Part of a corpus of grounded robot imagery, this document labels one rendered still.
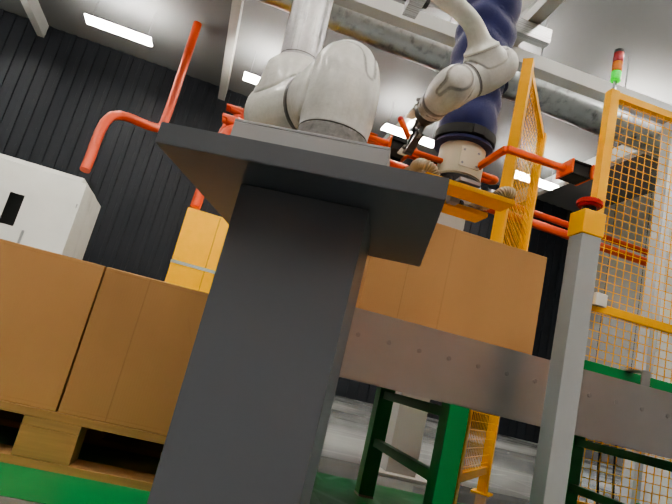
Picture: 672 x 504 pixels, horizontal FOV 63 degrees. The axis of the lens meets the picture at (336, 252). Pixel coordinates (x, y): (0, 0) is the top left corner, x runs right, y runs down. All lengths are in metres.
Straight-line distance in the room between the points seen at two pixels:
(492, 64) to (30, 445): 1.58
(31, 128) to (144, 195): 2.66
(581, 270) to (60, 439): 1.44
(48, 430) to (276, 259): 0.88
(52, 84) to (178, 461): 12.95
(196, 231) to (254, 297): 8.22
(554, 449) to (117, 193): 11.82
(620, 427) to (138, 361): 1.40
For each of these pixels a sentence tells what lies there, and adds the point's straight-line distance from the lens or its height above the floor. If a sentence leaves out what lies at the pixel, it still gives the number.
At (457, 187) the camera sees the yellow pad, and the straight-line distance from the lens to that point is 1.91.
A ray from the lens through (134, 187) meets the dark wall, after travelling 12.76.
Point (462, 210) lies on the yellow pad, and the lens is 2.11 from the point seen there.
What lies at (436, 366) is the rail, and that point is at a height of 0.50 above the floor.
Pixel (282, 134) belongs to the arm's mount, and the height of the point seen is 0.82.
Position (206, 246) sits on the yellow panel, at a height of 1.93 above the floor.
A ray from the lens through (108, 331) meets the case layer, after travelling 1.62.
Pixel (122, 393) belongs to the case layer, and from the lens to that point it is 1.62.
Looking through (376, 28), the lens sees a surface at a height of 4.85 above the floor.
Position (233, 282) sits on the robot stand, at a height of 0.52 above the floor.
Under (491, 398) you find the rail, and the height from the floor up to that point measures 0.45.
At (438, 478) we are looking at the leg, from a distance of 1.60.
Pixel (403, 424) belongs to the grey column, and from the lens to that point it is 2.92.
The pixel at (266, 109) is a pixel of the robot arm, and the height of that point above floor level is 0.96.
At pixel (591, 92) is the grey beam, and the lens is 5.10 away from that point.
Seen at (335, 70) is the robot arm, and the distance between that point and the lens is 1.19.
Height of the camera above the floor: 0.40
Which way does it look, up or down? 13 degrees up
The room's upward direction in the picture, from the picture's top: 14 degrees clockwise
